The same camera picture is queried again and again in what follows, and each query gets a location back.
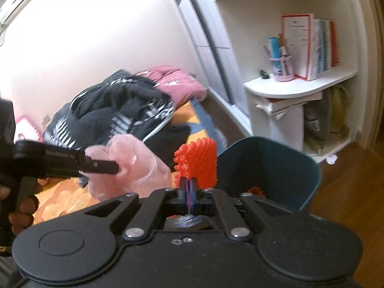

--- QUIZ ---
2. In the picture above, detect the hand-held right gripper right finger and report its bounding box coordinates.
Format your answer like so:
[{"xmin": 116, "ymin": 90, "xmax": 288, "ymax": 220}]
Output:
[{"xmin": 190, "ymin": 178, "xmax": 300, "ymax": 242}]

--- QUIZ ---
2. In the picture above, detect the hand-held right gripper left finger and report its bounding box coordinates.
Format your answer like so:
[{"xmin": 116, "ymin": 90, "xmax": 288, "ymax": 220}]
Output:
[{"xmin": 81, "ymin": 178, "xmax": 189, "ymax": 242}]

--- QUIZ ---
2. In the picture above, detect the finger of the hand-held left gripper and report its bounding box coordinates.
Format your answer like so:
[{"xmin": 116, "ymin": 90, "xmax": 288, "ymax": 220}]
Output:
[{"xmin": 76, "ymin": 155, "xmax": 120, "ymax": 175}]

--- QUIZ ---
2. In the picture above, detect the pink foam mesh net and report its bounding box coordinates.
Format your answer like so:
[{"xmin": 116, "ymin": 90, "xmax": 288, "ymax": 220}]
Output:
[{"xmin": 85, "ymin": 134, "xmax": 171, "ymax": 200}]

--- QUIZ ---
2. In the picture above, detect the red foam mesh net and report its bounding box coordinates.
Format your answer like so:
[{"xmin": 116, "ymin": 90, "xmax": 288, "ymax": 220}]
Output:
[
  {"xmin": 246, "ymin": 186, "xmax": 266, "ymax": 198},
  {"xmin": 174, "ymin": 137, "xmax": 218, "ymax": 188}
]

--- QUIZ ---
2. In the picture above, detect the teal deer print trash bin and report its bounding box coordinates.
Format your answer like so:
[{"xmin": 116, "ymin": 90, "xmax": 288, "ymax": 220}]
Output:
[{"xmin": 216, "ymin": 136, "xmax": 323, "ymax": 213}]

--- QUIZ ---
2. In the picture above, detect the person's left hand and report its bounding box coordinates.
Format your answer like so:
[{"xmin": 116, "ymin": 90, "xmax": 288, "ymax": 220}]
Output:
[{"xmin": 0, "ymin": 185, "xmax": 39, "ymax": 236}]

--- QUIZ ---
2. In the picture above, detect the pink white object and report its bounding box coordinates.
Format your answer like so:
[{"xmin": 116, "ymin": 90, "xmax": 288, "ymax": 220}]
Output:
[{"xmin": 14, "ymin": 115, "xmax": 45, "ymax": 144}]

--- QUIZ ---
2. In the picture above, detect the dark leaf print duvet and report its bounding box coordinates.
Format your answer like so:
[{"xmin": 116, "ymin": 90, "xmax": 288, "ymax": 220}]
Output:
[{"xmin": 43, "ymin": 69, "xmax": 174, "ymax": 150}]

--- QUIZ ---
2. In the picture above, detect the black cloth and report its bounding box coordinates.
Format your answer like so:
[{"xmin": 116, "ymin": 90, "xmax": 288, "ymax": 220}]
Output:
[{"xmin": 144, "ymin": 123, "xmax": 192, "ymax": 156}]

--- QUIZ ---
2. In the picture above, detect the bed with orange floral sheet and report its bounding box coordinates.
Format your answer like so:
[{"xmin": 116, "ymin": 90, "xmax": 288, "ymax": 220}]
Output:
[{"xmin": 30, "ymin": 99, "xmax": 228, "ymax": 225}]

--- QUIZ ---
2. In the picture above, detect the pink printed quilt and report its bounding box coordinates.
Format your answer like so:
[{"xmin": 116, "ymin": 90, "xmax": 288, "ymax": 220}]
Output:
[{"xmin": 132, "ymin": 65, "xmax": 207, "ymax": 107}]

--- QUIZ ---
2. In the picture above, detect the stack of papers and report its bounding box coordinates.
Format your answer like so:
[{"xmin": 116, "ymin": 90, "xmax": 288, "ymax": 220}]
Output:
[{"xmin": 255, "ymin": 91, "xmax": 323, "ymax": 120}]

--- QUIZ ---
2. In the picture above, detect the grey bag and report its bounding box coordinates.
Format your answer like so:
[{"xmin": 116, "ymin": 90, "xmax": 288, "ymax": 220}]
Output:
[{"xmin": 303, "ymin": 102, "xmax": 333, "ymax": 141}]

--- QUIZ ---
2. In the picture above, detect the white corner shelf unit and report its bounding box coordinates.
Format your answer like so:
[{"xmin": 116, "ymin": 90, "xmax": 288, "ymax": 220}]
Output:
[{"xmin": 192, "ymin": 0, "xmax": 375, "ymax": 164}]

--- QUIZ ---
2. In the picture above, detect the pink pen holder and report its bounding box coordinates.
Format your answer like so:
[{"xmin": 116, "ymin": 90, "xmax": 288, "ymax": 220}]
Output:
[{"xmin": 263, "ymin": 36, "xmax": 296, "ymax": 82}]

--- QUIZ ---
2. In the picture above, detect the white air conditioner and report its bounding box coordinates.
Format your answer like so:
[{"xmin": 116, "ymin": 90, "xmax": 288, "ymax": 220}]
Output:
[{"xmin": 0, "ymin": 0, "xmax": 51, "ymax": 47}]

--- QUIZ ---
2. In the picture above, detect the white door wardrobe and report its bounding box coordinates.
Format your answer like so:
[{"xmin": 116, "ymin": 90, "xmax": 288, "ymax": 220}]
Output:
[{"xmin": 163, "ymin": 0, "xmax": 255, "ymax": 135}]

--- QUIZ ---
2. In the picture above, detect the olive bag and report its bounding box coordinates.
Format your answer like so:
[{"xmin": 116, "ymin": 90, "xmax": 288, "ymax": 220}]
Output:
[{"xmin": 330, "ymin": 85, "xmax": 350, "ymax": 132}]

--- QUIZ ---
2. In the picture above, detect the red bordered certificate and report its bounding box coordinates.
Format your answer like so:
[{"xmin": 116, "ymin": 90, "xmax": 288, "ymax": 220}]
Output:
[{"xmin": 281, "ymin": 13, "xmax": 315, "ymax": 81}]

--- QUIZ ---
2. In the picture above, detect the row of books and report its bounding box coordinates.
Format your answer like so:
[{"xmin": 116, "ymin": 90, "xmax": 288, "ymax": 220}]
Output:
[{"xmin": 309, "ymin": 18, "xmax": 339, "ymax": 81}]

